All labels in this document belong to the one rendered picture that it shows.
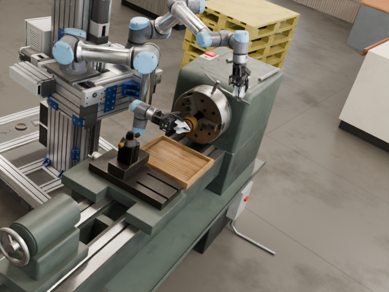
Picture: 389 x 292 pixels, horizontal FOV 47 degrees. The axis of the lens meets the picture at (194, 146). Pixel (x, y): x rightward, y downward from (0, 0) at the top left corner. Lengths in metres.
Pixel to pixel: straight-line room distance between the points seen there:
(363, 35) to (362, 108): 3.58
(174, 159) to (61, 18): 1.08
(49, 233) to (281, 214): 2.48
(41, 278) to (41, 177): 1.64
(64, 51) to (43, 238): 1.09
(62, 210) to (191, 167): 0.96
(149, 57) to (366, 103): 3.48
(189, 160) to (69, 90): 0.77
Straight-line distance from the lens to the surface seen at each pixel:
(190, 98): 2.45
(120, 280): 2.27
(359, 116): 5.42
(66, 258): 1.83
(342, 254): 3.72
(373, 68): 5.25
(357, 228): 4.05
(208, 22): 5.34
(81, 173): 2.21
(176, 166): 2.42
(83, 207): 2.13
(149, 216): 2.02
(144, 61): 2.30
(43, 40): 2.97
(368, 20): 8.76
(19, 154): 3.55
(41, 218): 1.65
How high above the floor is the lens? 2.28
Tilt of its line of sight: 32 degrees down
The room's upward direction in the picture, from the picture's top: 14 degrees clockwise
